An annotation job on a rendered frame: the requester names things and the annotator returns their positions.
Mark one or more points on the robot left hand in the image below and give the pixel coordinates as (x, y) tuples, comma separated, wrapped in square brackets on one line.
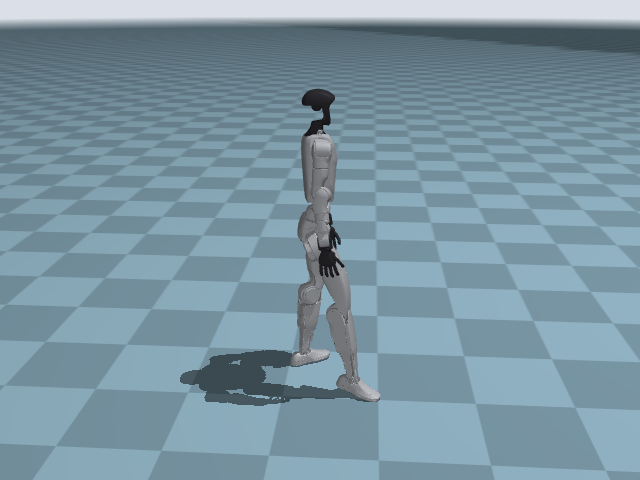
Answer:
[(333, 233)]

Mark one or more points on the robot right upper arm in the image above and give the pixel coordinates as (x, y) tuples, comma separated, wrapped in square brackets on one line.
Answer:
[(321, 154)]

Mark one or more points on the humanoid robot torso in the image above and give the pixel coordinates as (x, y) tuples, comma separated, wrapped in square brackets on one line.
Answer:
[(307, 220)]

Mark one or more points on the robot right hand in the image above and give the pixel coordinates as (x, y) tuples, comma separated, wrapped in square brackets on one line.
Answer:
[(327, 259)]

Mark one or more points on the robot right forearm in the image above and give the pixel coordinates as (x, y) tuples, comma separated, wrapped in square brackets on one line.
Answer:
[(321, 212)]

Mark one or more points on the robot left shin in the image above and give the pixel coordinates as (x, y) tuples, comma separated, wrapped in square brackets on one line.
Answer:
[(307, 321)]

